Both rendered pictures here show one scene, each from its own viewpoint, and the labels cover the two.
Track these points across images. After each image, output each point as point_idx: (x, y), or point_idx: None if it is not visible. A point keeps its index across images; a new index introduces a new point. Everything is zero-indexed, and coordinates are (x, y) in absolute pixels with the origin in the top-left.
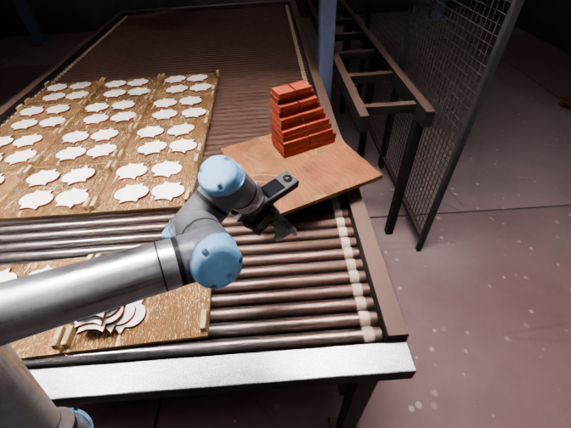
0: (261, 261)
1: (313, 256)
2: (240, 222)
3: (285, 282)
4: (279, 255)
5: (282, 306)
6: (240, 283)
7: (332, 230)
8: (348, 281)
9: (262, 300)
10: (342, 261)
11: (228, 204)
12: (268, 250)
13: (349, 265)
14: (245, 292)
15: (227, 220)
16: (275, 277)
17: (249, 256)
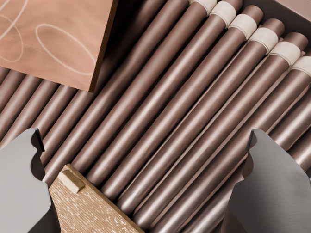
0: (139, 131)
1: (189, 63)
2: (60, 106)
3: (194, 131)
4: (149, 103)
5: (224, 163)
6: (148, 180)
7: (174, 1)
8: (265, 53)
9: (191, 175)
10: (234, 34)
11: None
12: (130, 109)
13: (247, 30)
14: (165, 184)
15: (43, 118)
16: (176, 135)
17: (118, 138)
